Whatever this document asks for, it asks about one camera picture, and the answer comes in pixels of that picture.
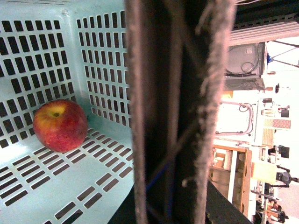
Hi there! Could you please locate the brown basket handle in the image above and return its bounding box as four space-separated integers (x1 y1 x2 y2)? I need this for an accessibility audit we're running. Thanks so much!
125 0 236 224

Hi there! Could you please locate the red yellow apple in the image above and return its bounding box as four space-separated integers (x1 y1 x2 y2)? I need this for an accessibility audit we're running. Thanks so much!
33 99 88 153

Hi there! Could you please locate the light blue plastic basket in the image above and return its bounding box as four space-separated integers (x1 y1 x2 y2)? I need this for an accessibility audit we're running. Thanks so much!
0 0 134 224

